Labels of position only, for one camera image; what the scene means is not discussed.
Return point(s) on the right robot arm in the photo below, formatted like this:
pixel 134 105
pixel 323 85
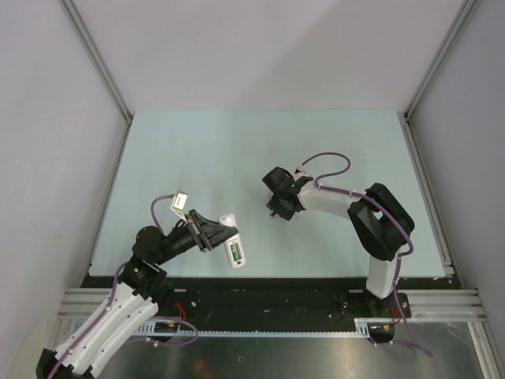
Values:
pixel 382 225

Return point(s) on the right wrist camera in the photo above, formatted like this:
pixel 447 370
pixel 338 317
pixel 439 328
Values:
pixel 298 173

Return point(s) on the green battery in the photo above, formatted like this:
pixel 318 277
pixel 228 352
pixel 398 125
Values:
pixel 236 252

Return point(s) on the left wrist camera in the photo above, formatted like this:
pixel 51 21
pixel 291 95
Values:
pixel 178 201

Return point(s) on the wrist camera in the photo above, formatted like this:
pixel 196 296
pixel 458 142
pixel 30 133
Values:
pixel 298 173
pixel 178 201

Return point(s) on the right aluminium frame post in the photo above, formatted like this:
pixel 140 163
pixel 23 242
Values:
pixel 449 42

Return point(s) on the aluminium frame post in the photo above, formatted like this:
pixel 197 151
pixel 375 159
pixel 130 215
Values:
pixel 80 28
pixel 449 42

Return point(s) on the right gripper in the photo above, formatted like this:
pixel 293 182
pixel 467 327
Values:
pixel 284 213

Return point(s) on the left aluminium frame post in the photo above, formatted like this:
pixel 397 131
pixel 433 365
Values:
pixel 80 28

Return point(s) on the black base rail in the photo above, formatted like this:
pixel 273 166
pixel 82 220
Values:
pixel 276 305

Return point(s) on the white remote control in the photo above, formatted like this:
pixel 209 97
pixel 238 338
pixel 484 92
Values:
pixel 229 220

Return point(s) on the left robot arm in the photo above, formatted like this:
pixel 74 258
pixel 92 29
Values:
pixel 140 290

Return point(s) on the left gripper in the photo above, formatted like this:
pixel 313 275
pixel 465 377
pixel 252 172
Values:
pixel 199 224

